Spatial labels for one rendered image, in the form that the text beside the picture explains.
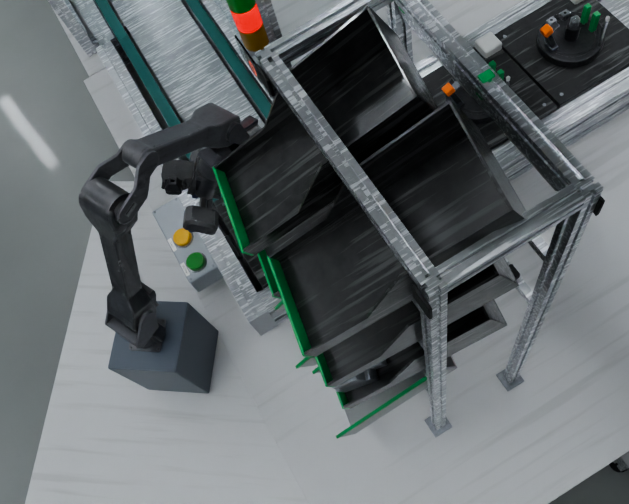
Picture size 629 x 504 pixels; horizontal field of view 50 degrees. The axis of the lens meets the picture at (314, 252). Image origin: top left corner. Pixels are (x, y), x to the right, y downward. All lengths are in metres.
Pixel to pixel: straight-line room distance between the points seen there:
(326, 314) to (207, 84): 1.10
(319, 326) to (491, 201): 0.23
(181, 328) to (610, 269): 0.88
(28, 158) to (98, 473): 1.88
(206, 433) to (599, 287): 0.87
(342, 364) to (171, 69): 1.12
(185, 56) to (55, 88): 1.53
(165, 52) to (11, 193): 1.41
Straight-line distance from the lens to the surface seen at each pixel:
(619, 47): 1.67
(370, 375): 1.03
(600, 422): 1.43
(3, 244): 3.01
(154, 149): 1.06
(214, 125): 1.14
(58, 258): 2.85
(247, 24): 1.27
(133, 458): 1.53
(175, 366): 1.31
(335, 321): 0.75
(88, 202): 1.05
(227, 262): 1.46
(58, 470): 1.60
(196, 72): 1.81
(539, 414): 1.41
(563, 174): 0.67
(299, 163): 0.81
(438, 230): 0.71
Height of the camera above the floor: 2.24
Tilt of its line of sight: 65 degrees down
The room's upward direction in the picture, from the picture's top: 24 degrees counter-clockwise
